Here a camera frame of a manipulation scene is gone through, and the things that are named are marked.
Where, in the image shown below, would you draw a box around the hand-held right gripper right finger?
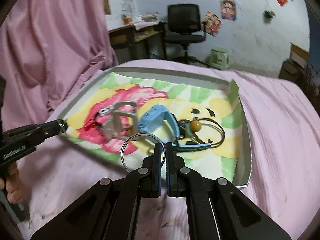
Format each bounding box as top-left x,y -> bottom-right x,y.
165,142 -> 292,240

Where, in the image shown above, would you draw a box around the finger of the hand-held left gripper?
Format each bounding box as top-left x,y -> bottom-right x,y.
41,118 -> 69,137

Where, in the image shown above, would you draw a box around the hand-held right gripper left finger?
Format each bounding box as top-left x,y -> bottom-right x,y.
30,142 -> 167,240

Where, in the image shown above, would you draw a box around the red string bracelet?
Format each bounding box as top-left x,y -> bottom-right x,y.
84,112 -> 105,133

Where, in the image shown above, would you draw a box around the grey cardboard box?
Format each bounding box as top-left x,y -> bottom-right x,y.
47,65 -> 253,189

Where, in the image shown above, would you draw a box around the person's left hand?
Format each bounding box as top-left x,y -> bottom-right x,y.
0,164 -> 25,204

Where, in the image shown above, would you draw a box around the beige hair claw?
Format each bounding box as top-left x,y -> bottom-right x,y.
101,101 -> 138,140

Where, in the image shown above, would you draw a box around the colourful printed towel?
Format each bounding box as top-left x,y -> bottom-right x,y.
61,72 -> 244,180

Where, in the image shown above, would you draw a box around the pink curtain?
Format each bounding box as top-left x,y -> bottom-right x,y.
0,0 -> 119,130

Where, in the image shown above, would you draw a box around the wooden desk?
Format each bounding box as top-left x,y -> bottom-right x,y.
107,21 -> 167,64

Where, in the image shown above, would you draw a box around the green plastic stool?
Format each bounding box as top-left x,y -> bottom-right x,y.
206,48 -> 230,70

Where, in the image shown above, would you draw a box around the pile of desk papers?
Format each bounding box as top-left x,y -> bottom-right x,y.
132,14 -> 160,29

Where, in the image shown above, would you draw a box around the white hanging papers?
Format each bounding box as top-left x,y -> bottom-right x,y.
119,0 -> 137,18

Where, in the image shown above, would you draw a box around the black office chair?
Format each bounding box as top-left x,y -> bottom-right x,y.
162,4 -> 208,64

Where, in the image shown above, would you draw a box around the blue starry cloth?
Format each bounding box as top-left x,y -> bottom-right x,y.
304,0 -> 320,98

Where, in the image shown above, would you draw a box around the cartoon group wall poster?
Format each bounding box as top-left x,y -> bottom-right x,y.
204,11 -> 222,37

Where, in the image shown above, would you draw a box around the cartoon boy wall poster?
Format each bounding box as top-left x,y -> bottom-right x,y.
220,0 -> 237,21

